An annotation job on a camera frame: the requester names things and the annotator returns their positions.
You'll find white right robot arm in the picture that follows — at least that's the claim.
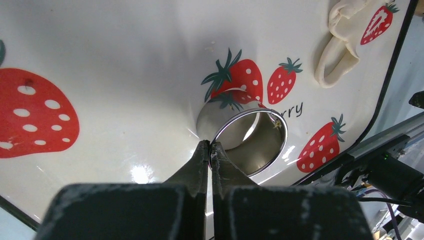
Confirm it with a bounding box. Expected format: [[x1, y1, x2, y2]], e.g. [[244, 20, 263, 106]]
[[335, 112, 424, 223]]

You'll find white strawberry print tray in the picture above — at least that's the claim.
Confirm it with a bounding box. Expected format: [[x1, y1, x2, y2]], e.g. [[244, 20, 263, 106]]
[[0, 0, 417, 223]]

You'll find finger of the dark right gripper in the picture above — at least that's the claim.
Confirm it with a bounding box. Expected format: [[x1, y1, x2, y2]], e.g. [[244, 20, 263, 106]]
[[408, 91, 424, 109]]

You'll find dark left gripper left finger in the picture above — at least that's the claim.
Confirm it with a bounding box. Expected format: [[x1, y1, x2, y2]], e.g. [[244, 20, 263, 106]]
[[35, 140, 210, 240]]

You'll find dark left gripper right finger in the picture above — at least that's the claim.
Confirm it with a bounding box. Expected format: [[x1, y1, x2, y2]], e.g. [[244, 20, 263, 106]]
[[209, 142, 373, 240]]

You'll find white dough piece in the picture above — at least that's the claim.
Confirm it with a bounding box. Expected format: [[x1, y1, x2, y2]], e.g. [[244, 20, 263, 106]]
[[313, 0, 390, 89]]

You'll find round steel dough cutter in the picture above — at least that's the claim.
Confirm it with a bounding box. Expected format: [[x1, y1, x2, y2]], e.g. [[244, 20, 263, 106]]
[[196, 89, 289, 177]]

